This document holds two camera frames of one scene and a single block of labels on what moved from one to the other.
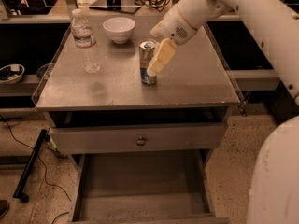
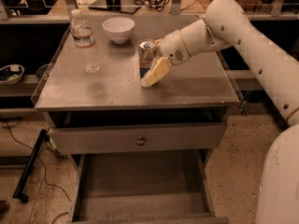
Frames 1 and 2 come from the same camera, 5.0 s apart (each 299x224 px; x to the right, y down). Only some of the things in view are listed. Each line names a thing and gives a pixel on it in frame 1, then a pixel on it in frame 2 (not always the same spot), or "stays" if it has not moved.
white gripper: x=175 y=29 → x=172 y=48
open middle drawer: x=144 y=188 stays
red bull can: x=147 y=49 stays
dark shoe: x=4 y=207 stays
